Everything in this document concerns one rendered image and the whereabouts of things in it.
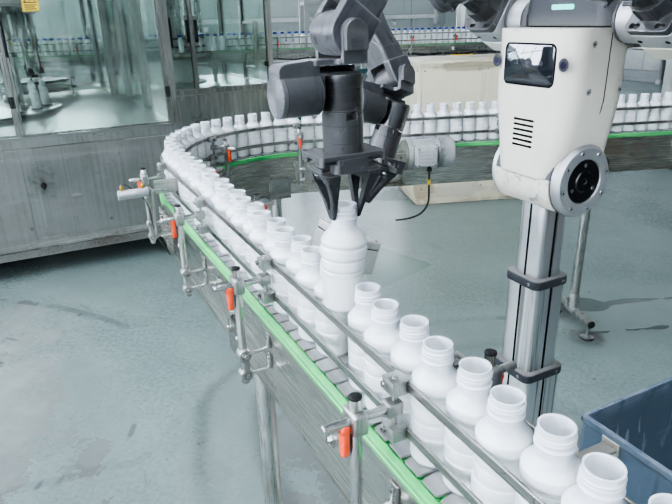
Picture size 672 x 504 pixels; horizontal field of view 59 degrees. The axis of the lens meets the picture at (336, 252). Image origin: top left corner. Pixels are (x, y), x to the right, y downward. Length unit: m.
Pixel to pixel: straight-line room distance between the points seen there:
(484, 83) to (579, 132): 3.86
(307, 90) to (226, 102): 5.47
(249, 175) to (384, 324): 1.76
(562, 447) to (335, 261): 0.41
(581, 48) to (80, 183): 3.37
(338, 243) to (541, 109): 0.63
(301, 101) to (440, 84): 4.30
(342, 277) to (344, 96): 0.26
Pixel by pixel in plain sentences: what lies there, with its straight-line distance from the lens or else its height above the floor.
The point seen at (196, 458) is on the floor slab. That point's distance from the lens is 2.43.
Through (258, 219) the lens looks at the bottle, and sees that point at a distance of 1.20.
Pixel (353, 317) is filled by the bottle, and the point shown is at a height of 1.12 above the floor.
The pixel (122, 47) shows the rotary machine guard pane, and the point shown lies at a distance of 4.10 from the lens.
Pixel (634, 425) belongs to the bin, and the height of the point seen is 0.88.
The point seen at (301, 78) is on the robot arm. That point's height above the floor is 1.46.
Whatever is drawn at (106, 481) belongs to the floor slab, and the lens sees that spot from 2.43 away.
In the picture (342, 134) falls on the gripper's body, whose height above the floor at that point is 1.38.
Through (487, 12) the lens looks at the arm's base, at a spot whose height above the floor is 1.53.
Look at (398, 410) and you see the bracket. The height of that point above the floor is 1.07.
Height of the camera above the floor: 1.53
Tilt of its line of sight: 22 degrees down
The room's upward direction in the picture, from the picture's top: 1 degrees counter-clockwise
